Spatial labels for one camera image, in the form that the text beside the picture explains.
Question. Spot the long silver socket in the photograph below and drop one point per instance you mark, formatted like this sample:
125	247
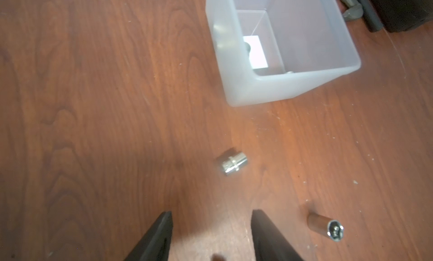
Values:
327	227

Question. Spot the grey pipe wrench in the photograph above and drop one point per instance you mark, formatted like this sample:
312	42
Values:
354	10

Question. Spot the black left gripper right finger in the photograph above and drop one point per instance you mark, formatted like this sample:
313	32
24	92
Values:
269	242

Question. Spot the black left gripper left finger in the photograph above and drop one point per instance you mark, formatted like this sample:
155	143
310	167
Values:
155	244

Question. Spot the black plastic tool case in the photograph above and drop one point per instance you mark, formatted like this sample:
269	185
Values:
403	15

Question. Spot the translucent plastic storage box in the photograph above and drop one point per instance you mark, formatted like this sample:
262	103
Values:
270	50

